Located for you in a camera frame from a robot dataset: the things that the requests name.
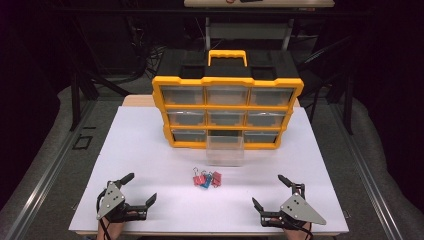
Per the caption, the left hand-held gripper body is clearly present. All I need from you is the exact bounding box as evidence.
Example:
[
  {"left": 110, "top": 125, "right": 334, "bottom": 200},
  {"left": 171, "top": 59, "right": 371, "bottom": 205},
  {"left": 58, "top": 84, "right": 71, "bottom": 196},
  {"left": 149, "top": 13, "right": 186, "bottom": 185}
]
[{"left": 95, "top": 179, "right": 148, "bottom": 224}]

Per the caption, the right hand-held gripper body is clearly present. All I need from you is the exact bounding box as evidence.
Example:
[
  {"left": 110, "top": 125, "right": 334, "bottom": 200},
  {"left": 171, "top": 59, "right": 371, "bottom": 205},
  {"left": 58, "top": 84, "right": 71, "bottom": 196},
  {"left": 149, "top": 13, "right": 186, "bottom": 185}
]
[{"left": 260, "top": 183, "right": 327, "bottom": 231}]

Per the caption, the blue binder clip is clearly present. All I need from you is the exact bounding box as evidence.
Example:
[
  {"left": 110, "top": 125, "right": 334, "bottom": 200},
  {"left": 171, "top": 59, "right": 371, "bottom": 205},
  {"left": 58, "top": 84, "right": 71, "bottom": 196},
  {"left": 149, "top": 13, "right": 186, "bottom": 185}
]
[{"left": 201, "top": 171, "right": 214, "bottom": 190}]

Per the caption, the transparent small parts drawer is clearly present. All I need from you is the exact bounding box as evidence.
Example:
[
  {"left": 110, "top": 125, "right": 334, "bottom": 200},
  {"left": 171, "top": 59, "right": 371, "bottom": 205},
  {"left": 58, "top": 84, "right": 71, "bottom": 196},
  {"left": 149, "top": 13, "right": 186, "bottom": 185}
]
[{"left": 205, "top": 134, "right": 245, "bottom": 167}]

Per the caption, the person's right hand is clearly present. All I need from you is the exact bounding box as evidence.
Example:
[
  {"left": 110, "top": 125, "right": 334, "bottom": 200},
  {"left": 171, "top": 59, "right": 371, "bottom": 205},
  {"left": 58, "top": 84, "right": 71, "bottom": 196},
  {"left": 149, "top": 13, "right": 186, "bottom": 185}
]
[{"left": 283, "top": 223, "right": 313, "bottom": 240}]

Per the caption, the person's left hand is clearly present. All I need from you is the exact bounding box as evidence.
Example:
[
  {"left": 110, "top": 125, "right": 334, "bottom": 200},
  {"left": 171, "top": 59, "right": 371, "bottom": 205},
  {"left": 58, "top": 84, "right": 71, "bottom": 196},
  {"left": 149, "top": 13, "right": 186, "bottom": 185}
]
[{"left": 97, "top": 221, "right": 125, "bottom": 240}]

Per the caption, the white table mat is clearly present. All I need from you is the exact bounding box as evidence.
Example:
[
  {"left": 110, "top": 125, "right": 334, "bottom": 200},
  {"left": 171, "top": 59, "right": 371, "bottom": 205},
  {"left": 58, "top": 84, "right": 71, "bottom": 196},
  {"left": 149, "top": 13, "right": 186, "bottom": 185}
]
[{"left": 68, "top": 105, "right": 350, "bottom": 235}]

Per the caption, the black metal stand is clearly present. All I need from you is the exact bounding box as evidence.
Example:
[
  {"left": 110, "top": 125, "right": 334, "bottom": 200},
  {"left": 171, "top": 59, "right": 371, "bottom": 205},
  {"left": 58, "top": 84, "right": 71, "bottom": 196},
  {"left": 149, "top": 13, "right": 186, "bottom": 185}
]
[
  {"left": 67, "top": 71, "right": 132, "bottom": 132},
  {"left": 299, "top": 35, "right": 355, "bottom": 136}
]

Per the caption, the grid of clear plastic drawers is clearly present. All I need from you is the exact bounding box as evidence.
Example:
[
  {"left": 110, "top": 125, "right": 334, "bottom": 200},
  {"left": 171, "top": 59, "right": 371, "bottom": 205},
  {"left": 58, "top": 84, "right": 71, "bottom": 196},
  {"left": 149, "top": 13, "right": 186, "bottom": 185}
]
[{"left": 159, "top": 85, "right": 296, "bottom": 144}]

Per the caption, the yellow black organizer cabinet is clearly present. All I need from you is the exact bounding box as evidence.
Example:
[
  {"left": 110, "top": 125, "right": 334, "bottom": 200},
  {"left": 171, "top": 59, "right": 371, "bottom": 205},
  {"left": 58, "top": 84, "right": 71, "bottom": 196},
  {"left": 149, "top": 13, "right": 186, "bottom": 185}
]
[{"left": 151, "top": 49, "right": 305, "bottom": 151}]

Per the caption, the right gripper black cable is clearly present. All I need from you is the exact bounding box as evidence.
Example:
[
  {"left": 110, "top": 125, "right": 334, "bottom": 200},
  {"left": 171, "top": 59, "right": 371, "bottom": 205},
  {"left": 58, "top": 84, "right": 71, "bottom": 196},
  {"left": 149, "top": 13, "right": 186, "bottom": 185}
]
[{"left": 298, "top": 221, "right": 315, "bottom": 240}]

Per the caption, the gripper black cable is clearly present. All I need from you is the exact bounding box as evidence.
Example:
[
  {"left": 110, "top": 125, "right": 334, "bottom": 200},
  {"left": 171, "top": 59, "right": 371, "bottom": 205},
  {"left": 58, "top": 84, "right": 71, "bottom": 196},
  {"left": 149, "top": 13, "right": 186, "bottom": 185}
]
[
  {"left": 298, "top": 221, "right": 315, "bottom": 240},
  {"left": 95, "top": 189, "right": 113, "bottom": 240}
]

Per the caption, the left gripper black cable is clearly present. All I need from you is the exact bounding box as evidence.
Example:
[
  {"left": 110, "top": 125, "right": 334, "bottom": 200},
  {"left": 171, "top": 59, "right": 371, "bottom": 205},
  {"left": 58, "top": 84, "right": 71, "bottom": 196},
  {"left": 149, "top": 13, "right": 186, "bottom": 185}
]
[{"left": 95, "top": 189, "right": 113, "bottom": 240}]

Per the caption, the aluminium floor rail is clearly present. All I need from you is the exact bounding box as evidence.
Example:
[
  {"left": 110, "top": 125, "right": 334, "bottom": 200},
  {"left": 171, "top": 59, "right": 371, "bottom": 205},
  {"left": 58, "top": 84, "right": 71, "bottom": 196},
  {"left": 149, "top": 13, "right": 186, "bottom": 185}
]
[
  {"left": 329, "top": 102, "right": 405, "bottom": 240},
  {"left": 0, "top": 99, "right": 98, "bottom": 240}
]

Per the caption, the bundle of dark cables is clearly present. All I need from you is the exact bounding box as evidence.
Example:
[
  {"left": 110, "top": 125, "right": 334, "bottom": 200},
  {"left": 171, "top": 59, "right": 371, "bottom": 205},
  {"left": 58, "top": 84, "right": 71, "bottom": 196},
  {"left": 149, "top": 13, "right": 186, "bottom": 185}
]
[{"left": 128, "top": 15, "right": 168, "bottom": 79}]

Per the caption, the grey metal frame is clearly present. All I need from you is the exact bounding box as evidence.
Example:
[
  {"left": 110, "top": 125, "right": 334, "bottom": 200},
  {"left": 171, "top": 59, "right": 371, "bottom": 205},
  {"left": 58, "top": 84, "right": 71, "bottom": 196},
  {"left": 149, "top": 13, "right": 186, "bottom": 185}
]
[{"left": 204, "top": 17, "right": 295, "bottom": 52}]

